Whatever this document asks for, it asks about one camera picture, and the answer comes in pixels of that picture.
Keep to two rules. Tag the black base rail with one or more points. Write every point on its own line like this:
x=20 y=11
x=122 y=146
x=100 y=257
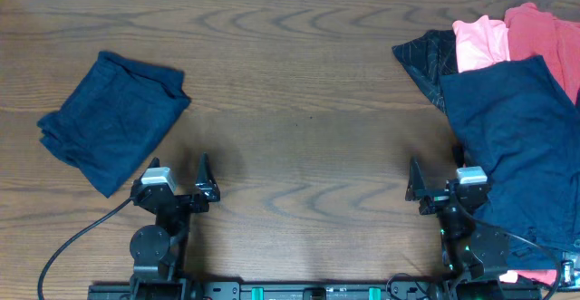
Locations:
x=394 y=289

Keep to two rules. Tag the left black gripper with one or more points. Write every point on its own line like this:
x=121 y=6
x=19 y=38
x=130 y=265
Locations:
x=206 y=188

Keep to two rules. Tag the navy blue shorts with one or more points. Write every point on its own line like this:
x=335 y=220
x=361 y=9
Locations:
x=516 y=123

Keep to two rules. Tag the black patterned garment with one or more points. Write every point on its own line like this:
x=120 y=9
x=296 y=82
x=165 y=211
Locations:
x=426 y=59

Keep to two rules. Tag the folded navy blue garment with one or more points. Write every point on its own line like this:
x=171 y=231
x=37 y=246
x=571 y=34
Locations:
x=114 y=119

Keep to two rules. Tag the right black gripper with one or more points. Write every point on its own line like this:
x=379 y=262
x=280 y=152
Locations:
x=418 y=186

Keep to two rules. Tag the light pink shirt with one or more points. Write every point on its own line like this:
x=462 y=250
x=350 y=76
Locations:
x=480 y=44

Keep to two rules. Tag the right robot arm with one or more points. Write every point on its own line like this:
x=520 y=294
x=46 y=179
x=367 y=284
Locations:
x=470 y=251

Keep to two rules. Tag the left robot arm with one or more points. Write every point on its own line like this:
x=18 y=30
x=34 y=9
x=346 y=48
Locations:
x=158 y=250

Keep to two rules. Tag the red printed t-shirt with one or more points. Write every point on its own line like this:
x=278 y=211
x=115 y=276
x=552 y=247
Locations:
x=532 y=32

